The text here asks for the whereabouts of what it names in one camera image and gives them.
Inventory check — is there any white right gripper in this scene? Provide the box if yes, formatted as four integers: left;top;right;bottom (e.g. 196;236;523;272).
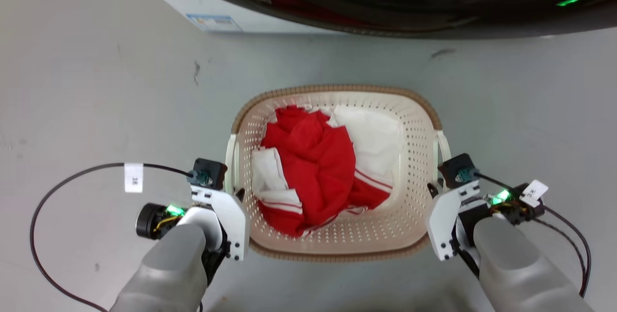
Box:
426;180;482;262

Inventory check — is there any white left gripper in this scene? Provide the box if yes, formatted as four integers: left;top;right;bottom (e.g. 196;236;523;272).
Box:
189;184;251;261

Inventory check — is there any beige perforated plastic laundry basket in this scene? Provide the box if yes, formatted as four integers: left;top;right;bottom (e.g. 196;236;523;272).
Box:
225;84;452;262

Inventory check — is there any red garment with white stripes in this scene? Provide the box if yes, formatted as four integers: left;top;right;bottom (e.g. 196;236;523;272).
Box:
251;105;393;239

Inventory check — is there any white cloth garment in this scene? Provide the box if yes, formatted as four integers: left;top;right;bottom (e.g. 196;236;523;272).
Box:
328;104;404;188

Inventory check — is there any blue white energy label sticker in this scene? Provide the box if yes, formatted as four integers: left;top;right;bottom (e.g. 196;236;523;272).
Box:
186;13;242;32

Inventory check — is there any white right cable tag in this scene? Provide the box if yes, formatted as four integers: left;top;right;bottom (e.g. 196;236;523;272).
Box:
519;180;550;208

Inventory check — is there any white cable tag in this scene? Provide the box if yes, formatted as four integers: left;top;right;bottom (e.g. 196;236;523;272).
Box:
124;163;145;193
519;180;550;208

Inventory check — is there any white left cable tag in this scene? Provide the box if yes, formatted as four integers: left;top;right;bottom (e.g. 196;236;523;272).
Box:
124;163;145;193

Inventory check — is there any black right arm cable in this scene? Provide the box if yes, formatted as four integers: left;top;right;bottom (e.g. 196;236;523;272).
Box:
474;172;592;299

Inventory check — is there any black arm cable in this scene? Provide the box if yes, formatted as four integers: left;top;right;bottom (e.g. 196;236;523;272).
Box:
30;163;203;312
474;172;592;299

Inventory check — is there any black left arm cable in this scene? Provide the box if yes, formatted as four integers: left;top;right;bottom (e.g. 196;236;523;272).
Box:
30;163;203;312

